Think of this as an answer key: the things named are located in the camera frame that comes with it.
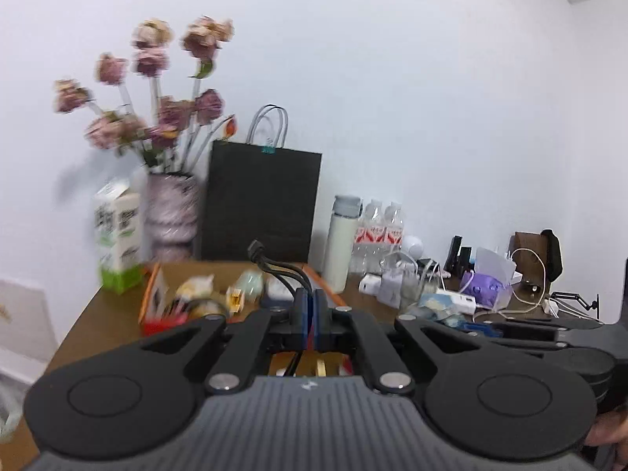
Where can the white sign board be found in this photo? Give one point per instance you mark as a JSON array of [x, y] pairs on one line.
[[24, 324]]

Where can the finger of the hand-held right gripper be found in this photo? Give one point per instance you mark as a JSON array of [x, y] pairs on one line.
[[525, 331]]

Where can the clear glass cup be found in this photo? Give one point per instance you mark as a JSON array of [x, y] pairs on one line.
[[424, 279]]

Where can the white tin box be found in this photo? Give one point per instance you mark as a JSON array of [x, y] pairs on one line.
[[392, 284]]

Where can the dried pink flowers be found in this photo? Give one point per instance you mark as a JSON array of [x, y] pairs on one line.
[[162, 113]]

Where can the brown wooden stand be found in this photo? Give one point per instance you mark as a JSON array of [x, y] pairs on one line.
[[530, 245]]

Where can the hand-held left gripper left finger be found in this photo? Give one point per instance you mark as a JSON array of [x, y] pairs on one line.
[[294, 324]]

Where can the white ball-shaped device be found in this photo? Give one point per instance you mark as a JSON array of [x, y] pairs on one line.
[[413, 246]]

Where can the clear water bottle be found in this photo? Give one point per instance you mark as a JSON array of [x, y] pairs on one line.
[[393, 230], [367, 240]]

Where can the purple tissue pack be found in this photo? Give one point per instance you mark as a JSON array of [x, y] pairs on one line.
[[485, 289]]

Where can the teal binder clip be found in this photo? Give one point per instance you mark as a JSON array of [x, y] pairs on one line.
[[268, 148]]

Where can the blue clear plastic wrapper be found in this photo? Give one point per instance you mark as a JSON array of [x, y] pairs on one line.
[[439, 306]]

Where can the person's right hand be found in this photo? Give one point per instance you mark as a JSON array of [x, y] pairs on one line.
[[608, 429]]

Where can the white thermos bottle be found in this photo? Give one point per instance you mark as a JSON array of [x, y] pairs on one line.
[[338, 245]]

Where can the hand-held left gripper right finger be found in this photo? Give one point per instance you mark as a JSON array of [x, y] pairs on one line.
[[328, 326]]

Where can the white paper box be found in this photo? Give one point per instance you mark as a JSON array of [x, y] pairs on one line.
[[493, 261]]

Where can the white power adapter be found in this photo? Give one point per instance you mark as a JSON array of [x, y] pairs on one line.
[[372, 285]]

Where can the wooden desktop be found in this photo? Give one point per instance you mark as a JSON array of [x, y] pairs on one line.
[[98, 324]]

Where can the white green milk carton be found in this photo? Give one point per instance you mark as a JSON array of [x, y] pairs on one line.
[[117, 235]]

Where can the red cardboard box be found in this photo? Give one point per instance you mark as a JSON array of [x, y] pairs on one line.
[[157, 327]]

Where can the white power strip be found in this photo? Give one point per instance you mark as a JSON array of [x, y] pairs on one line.
[[456, 301]]

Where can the black paper bag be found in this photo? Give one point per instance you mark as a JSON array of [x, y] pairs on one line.
[[260, 206]]

